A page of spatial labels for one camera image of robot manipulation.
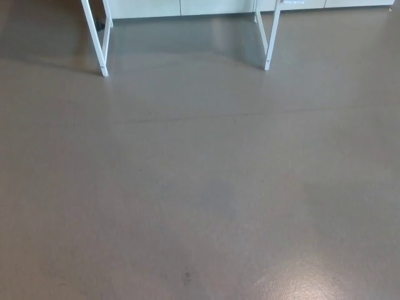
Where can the white low cabinet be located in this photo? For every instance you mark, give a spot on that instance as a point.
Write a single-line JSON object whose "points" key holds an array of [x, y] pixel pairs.
{"points": [[218, 6]]}

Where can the white folding table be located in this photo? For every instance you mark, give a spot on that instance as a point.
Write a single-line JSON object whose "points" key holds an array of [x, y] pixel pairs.
{"points": [[104, 56]]}

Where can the small black floor object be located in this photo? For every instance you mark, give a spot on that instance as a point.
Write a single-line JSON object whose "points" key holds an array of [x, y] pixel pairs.
{"points": [[100, 25]]}

